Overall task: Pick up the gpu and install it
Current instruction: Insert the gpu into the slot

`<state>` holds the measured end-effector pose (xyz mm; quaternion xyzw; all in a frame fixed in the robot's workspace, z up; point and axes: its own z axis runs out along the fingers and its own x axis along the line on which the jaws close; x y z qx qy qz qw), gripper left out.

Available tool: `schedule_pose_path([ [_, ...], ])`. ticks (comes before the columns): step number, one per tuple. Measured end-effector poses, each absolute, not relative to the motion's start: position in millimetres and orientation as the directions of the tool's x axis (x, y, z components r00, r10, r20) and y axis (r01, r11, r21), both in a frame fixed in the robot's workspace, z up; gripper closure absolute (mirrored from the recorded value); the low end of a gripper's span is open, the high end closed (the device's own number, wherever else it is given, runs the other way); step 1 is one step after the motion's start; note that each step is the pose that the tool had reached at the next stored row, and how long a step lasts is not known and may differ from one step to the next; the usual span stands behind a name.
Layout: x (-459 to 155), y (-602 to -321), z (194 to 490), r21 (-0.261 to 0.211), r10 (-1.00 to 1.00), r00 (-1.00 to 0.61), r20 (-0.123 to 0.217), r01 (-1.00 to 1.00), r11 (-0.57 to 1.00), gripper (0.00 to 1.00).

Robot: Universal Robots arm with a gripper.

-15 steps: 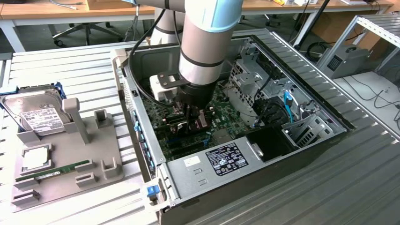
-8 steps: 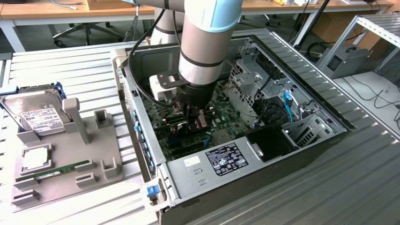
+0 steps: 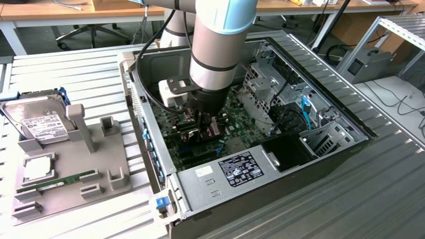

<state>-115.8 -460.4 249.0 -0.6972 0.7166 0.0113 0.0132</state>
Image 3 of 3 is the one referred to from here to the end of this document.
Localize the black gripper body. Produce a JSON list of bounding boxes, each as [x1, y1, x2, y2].
[[185, 89, 229, 117]]

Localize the green graphics card metal bracket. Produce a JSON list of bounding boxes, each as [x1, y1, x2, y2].
[[165, 117, 223, 151]]

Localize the green motherboard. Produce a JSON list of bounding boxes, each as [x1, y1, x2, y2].
[[147, 83, 257, 173]]

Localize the silver chipset heatsink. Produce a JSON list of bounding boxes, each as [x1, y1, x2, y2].
[[223, 138, 249, 154]]

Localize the black expansion slot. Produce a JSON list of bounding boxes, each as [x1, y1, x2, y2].
[[178, 151, 218, 162], [181, 155, 219, 169]]

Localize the silver perforated disk bay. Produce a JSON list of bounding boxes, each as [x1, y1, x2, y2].
[[238, 61, 290, 136]]

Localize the silver power supply with label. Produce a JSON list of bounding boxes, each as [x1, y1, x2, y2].
[[174, 145, 283, 218]]

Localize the open black PC case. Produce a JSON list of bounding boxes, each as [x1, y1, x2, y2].
[[115, 29, 379, 239]]

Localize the silver slotted disk bay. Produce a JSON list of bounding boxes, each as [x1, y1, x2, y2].
[[297, 121, 359, 158]]

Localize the black office chair base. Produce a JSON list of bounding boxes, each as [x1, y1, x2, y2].
[[54, 22, 131, 51], [253, 14, 299, 30]]

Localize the grey plastic parts rack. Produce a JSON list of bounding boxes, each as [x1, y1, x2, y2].
[[10, 104, 133, 227]]

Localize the hard disk with blue carrier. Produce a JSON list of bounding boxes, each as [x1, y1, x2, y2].
[[0, 87, 79, 145]]

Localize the cardboard box on desk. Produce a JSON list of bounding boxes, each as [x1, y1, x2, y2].
[[90, 0, 142, 11]]

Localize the green RAM stick white label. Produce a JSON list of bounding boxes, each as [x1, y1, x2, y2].
[[14, 171, 95, 194]]

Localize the silver CPU chip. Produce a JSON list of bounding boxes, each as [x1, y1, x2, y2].
[[22, 157, 54, 182]]

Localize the black slanted pole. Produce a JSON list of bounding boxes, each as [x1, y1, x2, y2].
[[310, 0, 353, 54]]

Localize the grey equipment box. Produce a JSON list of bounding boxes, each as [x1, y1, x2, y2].
[[345, 48, 405, 85]]

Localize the large brown cardboard box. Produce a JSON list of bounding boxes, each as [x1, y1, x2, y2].
[[330, 11, 414, 52]]

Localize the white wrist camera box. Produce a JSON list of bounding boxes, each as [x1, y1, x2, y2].
[[158, 77, 195, 108]]

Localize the black wire bundle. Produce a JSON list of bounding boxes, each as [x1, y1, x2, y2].
[[267, 74, 307, 137]]

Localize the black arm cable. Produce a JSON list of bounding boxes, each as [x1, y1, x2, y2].
[[133, 9, 186, 115]]

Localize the blue disk wire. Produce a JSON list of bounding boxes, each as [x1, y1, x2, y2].
[[299, 96, 315, 132]]

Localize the hanging grey cable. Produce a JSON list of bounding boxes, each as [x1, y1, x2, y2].
[[131, 4, 149, 45]]

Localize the coiled black floor cable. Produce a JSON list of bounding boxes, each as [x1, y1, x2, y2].
[[326, 44, 350, 63]]

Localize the thin black table cable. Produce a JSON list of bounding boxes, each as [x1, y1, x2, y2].
[[363, 80, 425, 117]]

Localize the white cable with plug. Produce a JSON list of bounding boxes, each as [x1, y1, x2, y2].
[[51, 0, 89, 11]]

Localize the wooden desk white frame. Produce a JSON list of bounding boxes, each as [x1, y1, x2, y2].
[[257, 0, 419, 49], [0, 0, 166, 57]]

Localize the aluminium profile frame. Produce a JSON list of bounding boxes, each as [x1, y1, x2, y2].
[[334, 14, 425, 84]]

